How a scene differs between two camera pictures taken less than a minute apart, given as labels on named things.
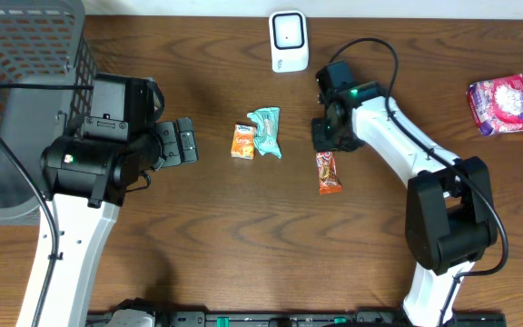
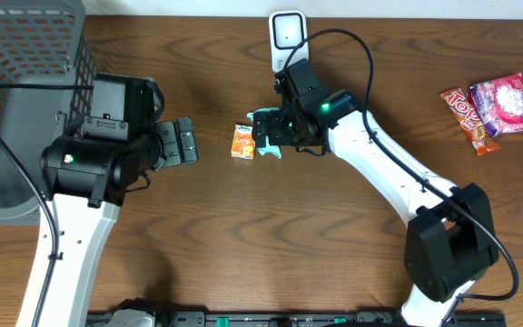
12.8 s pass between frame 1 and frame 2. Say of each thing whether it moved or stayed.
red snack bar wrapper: moved
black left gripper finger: stayed
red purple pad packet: stayed
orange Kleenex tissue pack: stayed
